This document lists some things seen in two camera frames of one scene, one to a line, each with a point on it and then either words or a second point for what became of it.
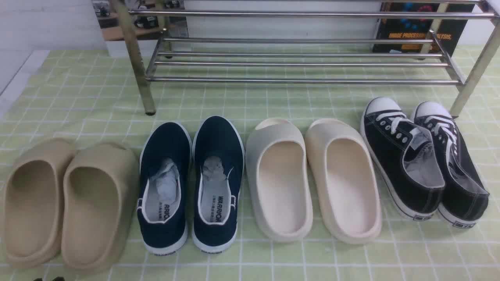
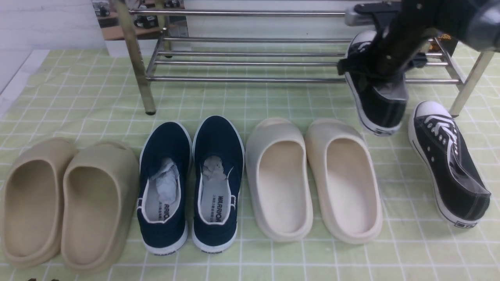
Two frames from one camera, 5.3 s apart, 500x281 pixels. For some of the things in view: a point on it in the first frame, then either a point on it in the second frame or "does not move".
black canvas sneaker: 406,157 → 381,99
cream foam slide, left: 278,177 does not move
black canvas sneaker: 466,194 does not move
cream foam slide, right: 341,159 does not move
